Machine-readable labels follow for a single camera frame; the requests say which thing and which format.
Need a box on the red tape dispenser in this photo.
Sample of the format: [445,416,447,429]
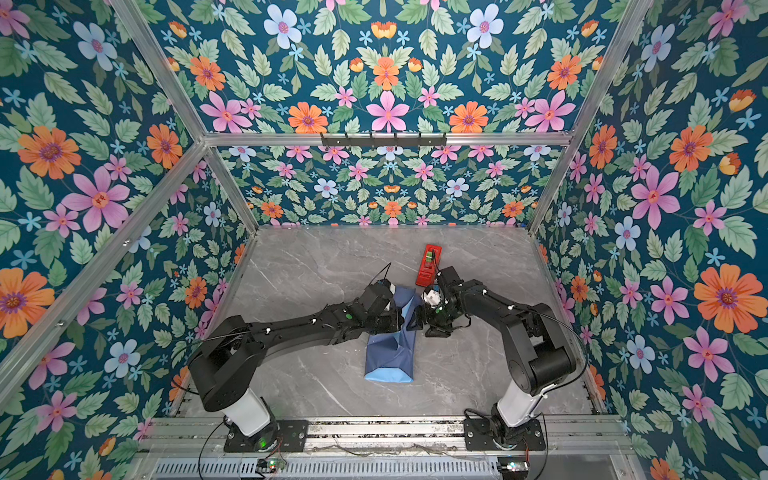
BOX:
[415,244,442,288]

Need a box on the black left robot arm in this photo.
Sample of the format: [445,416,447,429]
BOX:
[188,280,406,437]

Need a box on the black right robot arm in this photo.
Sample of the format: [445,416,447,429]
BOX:
[419,267,578,428]

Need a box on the aluminium horizontal back bar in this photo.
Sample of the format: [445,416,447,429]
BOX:
[204,132,572,148]

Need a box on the aluminium left side bar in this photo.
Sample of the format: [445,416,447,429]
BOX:
[1,140,207,409]

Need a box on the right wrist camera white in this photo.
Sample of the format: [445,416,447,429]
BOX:
[421,287,442,308]

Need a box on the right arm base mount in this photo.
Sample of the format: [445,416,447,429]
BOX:
[463,408,547,452]

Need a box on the white vented cable duct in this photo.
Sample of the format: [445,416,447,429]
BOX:
[149,457,501,479]

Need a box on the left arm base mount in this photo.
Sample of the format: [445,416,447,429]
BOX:
[223,417,309,453]

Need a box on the black hook rail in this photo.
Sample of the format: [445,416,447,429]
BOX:
[320,133,448,148]

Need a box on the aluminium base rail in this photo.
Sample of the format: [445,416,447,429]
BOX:
[139,415,634,456]

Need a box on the aluminium corner frame post left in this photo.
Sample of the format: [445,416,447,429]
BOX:
[111,1,258,235]

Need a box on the aluminium corner frame post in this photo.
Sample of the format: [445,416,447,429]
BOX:
[528,0,653,238]
[111,1,258,235]

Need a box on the aluminium corner frame post right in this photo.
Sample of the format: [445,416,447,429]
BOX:
[528,0,653,238]

